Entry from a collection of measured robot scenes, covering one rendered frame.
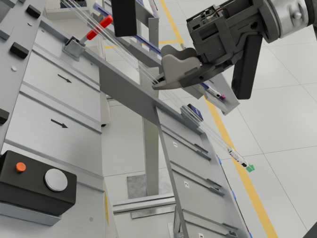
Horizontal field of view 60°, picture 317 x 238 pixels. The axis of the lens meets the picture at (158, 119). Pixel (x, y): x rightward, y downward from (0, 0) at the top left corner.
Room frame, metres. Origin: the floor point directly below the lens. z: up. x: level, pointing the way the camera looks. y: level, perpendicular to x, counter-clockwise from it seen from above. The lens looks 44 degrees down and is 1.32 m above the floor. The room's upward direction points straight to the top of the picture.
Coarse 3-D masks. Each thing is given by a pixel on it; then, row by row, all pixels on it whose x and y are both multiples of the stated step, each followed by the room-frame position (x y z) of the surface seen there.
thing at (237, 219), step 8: (200, 136) 0.54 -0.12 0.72; (208, 136) 0.53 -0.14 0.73; (208, 144) 0.50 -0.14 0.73; (216, 160) 0.45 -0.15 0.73; (216, 168) 0.43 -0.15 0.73; (216, 176) 0.40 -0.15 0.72; (224, 176) 0.40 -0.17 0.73; (224, 184) 0.38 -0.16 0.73; (224, 192) 0.36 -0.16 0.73; (224, 200) 0.34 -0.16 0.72; (232, 200) 0.33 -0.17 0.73; (232, 208) 0.31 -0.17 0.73; (232, 216) 0.30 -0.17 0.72; (240, 216) 0.29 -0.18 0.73; (240, 224) 0.27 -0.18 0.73; (240, 232) 0.26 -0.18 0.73; (248, 232) 0.26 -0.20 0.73
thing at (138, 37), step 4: (96, 4) 0.65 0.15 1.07; (96, 8) 0.64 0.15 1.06; (100, 8) 0.65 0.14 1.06; (100, 12) 0.65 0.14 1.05; (104, 12) 0.65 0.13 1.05; (108, 12) 0.66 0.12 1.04; (104, 16) 0.65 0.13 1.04; (136, 36) 0.66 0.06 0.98; (140, 36) 0.66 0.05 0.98; (140, 40) 0.66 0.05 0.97; (144, 40) 0.66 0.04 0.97; (144, 44) 0.66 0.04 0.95; (148, 44) 0.67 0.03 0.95; (152, 44) 0.68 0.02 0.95; (152, 48) 0.67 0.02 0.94; (156, 48) 0.67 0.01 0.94; (156, 52) 0.67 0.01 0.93; (200, 84) 0.69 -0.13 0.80; (204, 84) 0.70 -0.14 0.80; (208, 88) 0.70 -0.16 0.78; (220, 96) 0.71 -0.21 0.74
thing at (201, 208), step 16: (160, 112) 0.51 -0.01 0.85; (160, 128) 0.45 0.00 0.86; (176, 128) 0.49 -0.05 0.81; (176, 144) 0.42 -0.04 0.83; (192, 144) 0.47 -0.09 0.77; (176, 160) 0.37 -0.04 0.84; (192, 160) 0.41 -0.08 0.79; (208, 160) 0.46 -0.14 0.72; (176, 176) 0.32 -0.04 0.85; (192, 176) 0.35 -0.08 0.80; (208, 176) 0.39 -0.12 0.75; (176, 192) 0.28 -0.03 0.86; (192, 192) 0.30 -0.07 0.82; (208, 192) 0.33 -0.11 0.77; (192, 208) 0.26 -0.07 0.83; (208, 208) 0.28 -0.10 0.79; (224, 208) 0.31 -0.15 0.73; (192, 224) 0.22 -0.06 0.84; (208, 224) 0.24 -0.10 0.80; (224, 224) 0.26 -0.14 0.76
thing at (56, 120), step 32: (32, 64) 0.37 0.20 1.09; (64, 64) 0.42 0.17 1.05; (32, 96) 0.30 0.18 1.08; (64, 96) 0.34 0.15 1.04; (96, 96) 0.40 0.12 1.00; (32, 128) 0.24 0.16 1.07; (64, 128) 0.27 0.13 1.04; (96, 128) 0.31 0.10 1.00; (64, 160) 0.22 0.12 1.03; (96, 160) 0.25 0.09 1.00; (96, 192) 0.19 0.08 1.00; (0, 224) 0.11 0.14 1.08; (32, 224) 0.12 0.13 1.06; (64, 224) 0.14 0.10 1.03; (96, 224) 0.15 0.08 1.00
